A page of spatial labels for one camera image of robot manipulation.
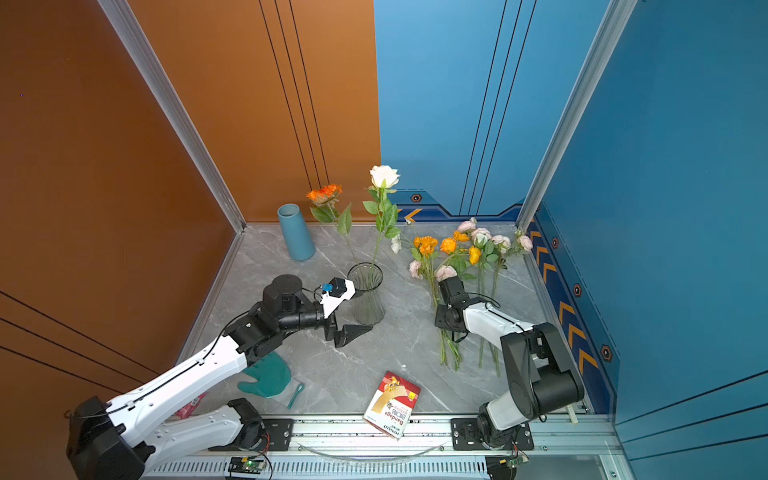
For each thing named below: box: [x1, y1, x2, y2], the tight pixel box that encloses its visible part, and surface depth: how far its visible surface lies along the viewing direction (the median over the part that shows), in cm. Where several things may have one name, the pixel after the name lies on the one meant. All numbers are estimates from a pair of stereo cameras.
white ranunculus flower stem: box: [391, 234, 402, 254], surface depth 111 cm
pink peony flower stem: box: [408, 260, 463, 371], surface depth 89 cm
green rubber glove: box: [238, 351, 291, 398], surface depth 82 cm
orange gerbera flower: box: [306, 184, 360, 267], surface depth 78 cm
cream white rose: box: [362, 165, 401, 267], surface depth 77 cm
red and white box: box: [363, 371, 421, 440], surface depth 76 cm
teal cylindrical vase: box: [277, 203, 316, 261], surface depth 102 cm
